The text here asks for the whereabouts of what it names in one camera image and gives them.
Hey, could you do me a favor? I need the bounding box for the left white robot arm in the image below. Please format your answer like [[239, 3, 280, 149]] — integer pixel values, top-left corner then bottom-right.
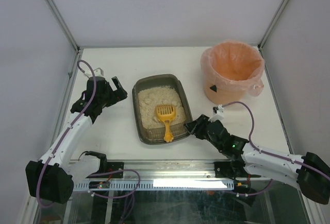
[[25, 76, 127, 204]]

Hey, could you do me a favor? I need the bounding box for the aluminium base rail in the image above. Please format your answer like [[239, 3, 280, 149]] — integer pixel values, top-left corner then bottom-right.
[[105, 160, 248, 180]]

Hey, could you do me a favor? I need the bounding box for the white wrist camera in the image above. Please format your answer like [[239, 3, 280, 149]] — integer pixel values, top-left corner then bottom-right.
[[209, 105, 225, 122], [84, 67, 104, 78]]

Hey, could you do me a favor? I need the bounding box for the left aluminium frame post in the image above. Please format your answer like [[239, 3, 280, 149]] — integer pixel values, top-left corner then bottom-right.
[[45, 0, 80, 53]]

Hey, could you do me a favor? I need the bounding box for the yellow litter scoop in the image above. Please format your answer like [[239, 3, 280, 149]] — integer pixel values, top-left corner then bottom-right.
[[155, 104, 176, 143]]

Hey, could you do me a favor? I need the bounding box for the beige cat litter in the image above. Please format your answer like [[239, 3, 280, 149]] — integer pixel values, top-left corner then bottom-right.
[[138, 86, 186, 129]]

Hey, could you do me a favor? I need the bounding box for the pink plastic bin liner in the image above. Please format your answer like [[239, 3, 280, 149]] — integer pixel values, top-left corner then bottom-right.
[[200, 40, 265, 97]]

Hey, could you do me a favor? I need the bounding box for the grey plastic litter box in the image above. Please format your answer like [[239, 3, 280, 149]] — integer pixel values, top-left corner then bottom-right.
[[132, 74, 192, 145]]

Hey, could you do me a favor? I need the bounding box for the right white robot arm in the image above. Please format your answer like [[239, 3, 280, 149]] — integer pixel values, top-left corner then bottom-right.
[[184, 115, 329, 204]]

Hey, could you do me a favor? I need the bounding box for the right aluminium frame post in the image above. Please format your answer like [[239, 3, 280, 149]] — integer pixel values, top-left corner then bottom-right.
[[257, 0, 290, 49]]

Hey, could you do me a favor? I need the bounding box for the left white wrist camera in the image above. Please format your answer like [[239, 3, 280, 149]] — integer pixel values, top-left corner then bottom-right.
[[84, 67, 104, 78]]

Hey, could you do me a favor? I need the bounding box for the aluminium frame post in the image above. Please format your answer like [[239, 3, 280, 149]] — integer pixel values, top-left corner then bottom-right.
[[45, 0, 80, 53], [257, 0, 290, 49]]

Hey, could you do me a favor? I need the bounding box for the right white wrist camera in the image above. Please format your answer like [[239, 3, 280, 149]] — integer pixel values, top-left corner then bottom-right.
[[209, 105, 225, 122]]

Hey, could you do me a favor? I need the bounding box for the orange trash bin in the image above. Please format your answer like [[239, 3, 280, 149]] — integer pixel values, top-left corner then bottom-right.
[[203, 75, 258, 104]]

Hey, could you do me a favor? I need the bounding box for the white slotted cable duct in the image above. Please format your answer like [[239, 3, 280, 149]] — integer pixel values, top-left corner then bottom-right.
[[73, 179, 234, 192]]

